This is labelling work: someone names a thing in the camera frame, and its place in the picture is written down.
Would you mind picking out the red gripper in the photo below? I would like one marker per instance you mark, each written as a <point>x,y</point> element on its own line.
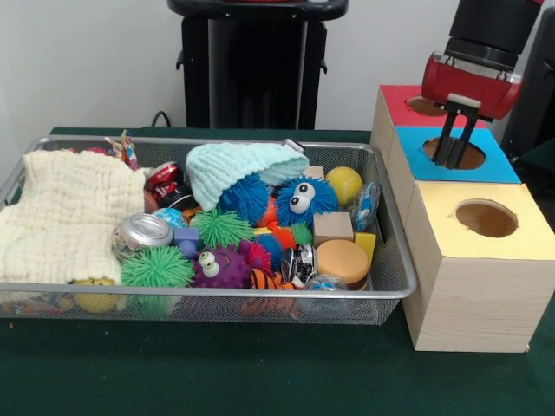
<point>473,85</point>

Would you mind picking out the clear blue plastic packet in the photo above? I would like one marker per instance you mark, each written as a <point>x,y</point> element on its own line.
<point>366,206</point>

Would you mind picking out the red black packet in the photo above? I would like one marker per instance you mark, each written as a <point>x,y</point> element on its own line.
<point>163,178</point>

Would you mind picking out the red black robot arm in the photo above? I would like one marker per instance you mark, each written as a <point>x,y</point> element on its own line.
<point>490,30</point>

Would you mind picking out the clear mesh bin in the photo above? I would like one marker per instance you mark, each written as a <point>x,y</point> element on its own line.
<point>386,260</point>

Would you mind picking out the wooden box with three holes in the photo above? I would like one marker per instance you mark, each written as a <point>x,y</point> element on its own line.
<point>473,286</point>

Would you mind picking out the black chair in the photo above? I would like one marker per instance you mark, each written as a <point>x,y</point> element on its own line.
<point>538,121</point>

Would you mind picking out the yellow ball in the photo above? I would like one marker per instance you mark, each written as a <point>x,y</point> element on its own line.
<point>343,185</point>

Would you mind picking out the yellow block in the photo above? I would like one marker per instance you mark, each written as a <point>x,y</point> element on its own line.
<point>364,244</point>

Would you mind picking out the wooden cube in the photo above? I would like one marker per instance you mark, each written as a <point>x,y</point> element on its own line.
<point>333,227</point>

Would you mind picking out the blue fuzzy ball with eyes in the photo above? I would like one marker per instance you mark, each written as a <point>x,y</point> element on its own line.
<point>305,201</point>

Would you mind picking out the round wooden disc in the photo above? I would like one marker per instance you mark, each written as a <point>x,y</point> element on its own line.
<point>342,260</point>

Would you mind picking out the mint green knit cloth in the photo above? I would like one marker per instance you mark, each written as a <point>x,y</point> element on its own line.
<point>238,165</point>

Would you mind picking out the orange tiger striped toy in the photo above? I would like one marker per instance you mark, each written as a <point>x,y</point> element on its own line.
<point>270,280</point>

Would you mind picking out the small green spiky ball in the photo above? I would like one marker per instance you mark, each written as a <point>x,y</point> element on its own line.
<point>224,229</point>

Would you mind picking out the purple spiky ball with eyes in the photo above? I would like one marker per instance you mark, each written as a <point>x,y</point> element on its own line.
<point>224,269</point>

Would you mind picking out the blue globe ball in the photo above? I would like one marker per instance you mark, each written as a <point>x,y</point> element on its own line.
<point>169,217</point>

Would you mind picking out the large green spiky ball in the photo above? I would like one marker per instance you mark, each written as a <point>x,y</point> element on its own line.
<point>158,269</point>

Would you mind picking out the silver can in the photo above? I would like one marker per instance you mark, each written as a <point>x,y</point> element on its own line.
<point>143,234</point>

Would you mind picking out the cream waffle cloth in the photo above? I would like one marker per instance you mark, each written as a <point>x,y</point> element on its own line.
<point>65,208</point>

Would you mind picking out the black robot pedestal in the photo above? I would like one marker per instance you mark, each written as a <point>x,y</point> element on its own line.
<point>260,69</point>

